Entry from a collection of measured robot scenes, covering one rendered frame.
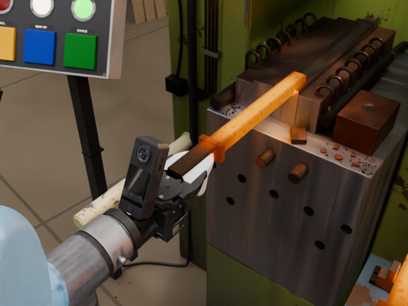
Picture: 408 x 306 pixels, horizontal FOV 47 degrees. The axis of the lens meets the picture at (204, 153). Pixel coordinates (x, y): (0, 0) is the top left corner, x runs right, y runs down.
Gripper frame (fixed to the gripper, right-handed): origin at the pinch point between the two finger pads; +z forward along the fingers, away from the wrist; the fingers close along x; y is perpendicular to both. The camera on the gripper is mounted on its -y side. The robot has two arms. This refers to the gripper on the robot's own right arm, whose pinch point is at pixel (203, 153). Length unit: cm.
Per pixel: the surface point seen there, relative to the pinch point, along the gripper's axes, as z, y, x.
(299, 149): 21.8, 9.1, 7.2
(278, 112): 27.7, 7.0, -1.4
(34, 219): 20, 100, -107
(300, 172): 19.0, 12.3, 9.3
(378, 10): 76, -1, 0
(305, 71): 38.2, 1.6, -1.2
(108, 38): 16.3, -3.5, -39.1
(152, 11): 209, 90, -211
